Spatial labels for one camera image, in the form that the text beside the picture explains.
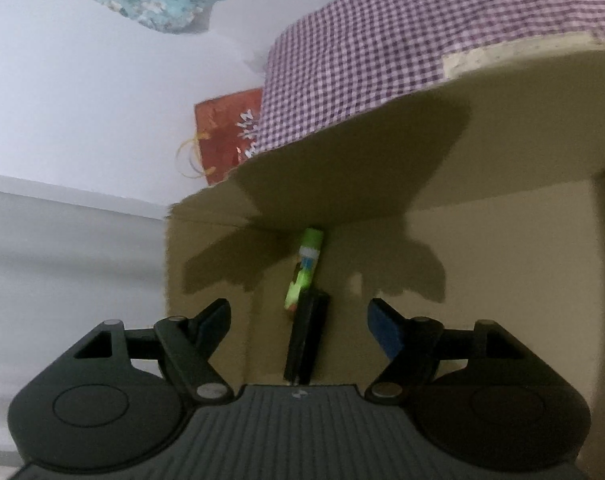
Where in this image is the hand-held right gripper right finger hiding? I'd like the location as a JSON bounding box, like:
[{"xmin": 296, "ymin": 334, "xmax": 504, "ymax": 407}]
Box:
[{"xmin": 365, "ymin": 298, "xmax": 528, "ymax": 406}]

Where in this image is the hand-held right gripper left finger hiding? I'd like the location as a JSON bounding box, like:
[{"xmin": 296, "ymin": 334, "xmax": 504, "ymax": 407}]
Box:
[{"xmin": 72, "ymin": 298, "xmax": 233, "ymax": 406}]

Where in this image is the cardboard box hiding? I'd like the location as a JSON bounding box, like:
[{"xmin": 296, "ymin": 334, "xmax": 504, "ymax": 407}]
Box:
[{"xmin": 162, "ymin": 30, "xmax": 605, "ymax": 387}]

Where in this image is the black rectangular case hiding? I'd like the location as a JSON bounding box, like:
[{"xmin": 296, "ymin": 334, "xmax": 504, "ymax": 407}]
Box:
[{"xmin": 284, "ymin": 289, "xmax": 331, "ymax": 386}]

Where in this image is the red gift bag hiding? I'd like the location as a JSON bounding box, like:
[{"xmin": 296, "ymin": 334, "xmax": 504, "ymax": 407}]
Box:
[{"xmin": 176, "ymin": 87, "xmax": 264, "ymax": 187}]

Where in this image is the purple checkered cloth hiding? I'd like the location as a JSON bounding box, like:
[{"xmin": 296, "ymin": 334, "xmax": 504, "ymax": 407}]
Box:
[{"xmin": 255, "ymin": 0, "xmax": 605, "ymax": 157}]

